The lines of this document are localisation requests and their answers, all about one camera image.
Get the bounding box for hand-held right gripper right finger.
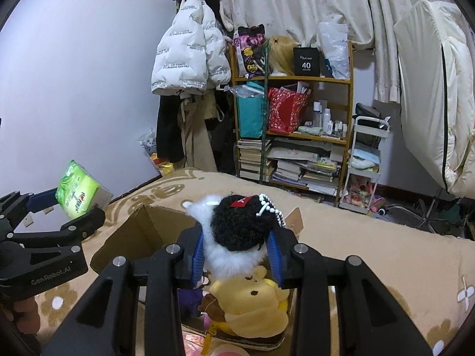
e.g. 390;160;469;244
268;228;435;356

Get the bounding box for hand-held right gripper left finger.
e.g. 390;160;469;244
48;226;204;356

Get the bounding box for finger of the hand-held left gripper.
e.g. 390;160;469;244
0;188;60;241
5;208;106;255

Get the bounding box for green tissue pack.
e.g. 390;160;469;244
55;160;114;220

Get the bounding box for purple plush doll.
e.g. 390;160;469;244
177;287;205;317

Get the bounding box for yellow bear plush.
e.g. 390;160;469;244
198;266;290;339

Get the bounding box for black and white fluffy plush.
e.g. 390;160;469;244
182;193;303;280

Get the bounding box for cardboard box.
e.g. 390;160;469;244
90;204;302;352

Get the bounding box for person's left hand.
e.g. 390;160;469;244
9;297;39;336

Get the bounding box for messy pile of books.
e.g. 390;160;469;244
267;137;346;196

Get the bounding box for pink swirl lollipop plush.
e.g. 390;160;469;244
213;343;257;356

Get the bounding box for stack of books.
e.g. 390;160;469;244
237;139;275;182

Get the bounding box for dark hanging garment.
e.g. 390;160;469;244
208;89;238;177

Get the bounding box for beige trousers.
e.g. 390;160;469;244
177;94;219;173

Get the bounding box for black coat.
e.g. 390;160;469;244
156;94;186;164

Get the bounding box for folded light blue cloth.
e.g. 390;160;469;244
351;148;382;171

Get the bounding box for teal bag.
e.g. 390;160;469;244
230;83;266;139

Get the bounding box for red patterned bag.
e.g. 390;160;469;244
267;87;310;135

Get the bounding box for group of cosmetic bottles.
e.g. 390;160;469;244
312;99;349;138

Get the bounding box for metal stand legs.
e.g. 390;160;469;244
386;187;461;235

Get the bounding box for white trolley cart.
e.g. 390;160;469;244
338;116;391;214

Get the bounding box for black bag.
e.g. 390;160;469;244
355;103;383;118

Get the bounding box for wooden shelf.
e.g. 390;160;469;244
230;39;355;208

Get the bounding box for black box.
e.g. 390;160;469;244
293;47;322;78

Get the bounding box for white puffer jacket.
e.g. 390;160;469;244
150;0;232;97

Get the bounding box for blonde wig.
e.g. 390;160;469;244
268;36;295;77

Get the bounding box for purple printed bag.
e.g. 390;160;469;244
237;24;268;78

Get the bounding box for clear plastic bag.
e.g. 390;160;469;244
317;21;351;80

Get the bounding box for cream curtain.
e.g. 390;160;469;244
219;0;412;102

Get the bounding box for snack bags by wall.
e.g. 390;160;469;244
140;128;175;177

